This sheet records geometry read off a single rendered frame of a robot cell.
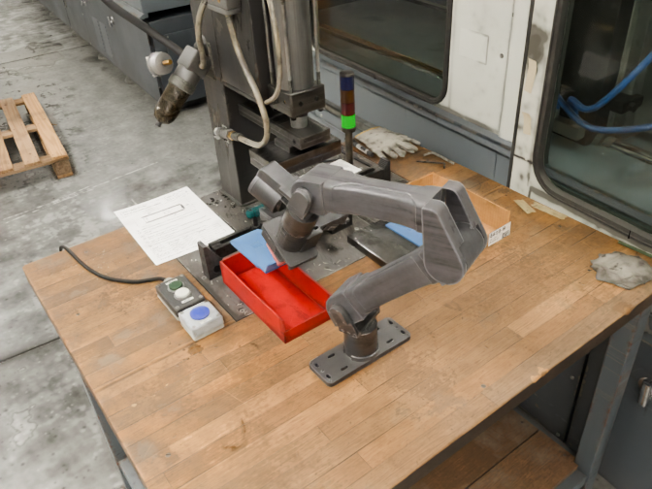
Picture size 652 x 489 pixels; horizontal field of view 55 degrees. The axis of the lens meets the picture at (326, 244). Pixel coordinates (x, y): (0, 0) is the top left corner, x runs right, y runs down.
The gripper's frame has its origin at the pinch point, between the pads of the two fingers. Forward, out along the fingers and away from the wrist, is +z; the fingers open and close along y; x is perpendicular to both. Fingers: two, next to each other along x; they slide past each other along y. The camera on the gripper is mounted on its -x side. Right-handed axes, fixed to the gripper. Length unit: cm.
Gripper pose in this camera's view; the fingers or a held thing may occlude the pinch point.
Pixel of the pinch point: (280, 261)
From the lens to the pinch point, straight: 122.5
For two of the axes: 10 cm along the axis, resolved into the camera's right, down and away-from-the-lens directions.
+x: -8.0, 3.8, -4.7
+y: -5.4, -7.9, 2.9
